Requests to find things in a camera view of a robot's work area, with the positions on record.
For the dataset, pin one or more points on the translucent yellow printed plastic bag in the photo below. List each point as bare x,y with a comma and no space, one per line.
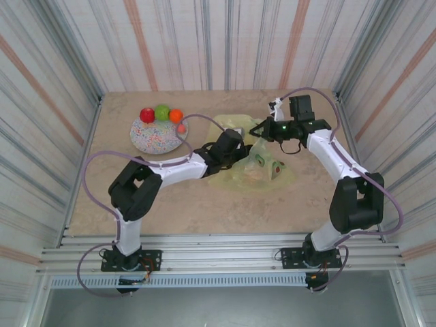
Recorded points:
245,185

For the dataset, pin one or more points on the orange fruit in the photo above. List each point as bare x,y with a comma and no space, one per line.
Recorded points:
176,116

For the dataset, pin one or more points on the green apple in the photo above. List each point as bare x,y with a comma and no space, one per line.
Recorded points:
162,112

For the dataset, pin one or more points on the red apple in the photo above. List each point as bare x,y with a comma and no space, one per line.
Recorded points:
147,115

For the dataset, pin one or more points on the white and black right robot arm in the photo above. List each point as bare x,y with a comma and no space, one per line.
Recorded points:
327,153

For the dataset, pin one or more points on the peach coloured fruit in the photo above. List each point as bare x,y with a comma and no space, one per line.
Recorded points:
254,174

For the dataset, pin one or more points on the speckled multicolour round plate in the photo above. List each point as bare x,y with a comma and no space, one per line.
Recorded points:
153,139

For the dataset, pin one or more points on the aluminium mounting rails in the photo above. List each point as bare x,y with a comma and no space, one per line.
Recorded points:
218,252

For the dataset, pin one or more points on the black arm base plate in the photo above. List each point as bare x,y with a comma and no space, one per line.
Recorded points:
153,259
289,257

